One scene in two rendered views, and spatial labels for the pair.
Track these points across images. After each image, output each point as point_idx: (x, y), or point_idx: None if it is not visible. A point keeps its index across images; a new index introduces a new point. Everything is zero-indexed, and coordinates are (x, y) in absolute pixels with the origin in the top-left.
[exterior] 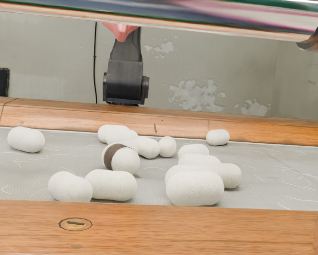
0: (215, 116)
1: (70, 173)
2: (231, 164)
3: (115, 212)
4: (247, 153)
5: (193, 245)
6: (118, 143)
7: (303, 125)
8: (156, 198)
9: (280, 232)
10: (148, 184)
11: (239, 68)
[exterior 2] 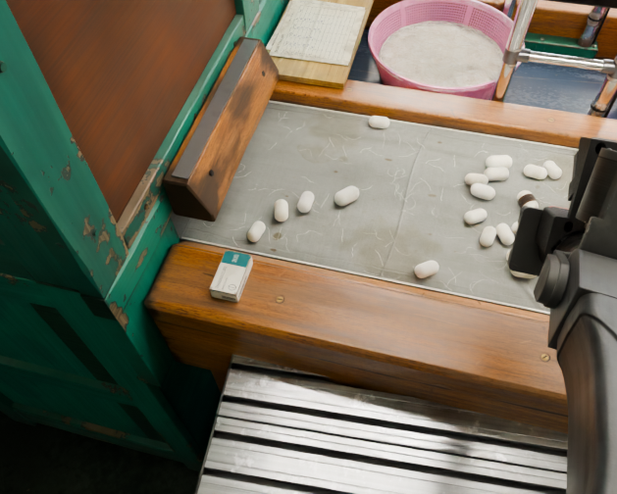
0: (402, 316)
1: (554, 168)
2: (472, 174)
3: (540, 123)
4: (411, 246)
5: (524, 109)
6: (531, 199)
7: (316, 275)
8: (511, 175)
9: (498, 111)
10: (512, 190)
11: None
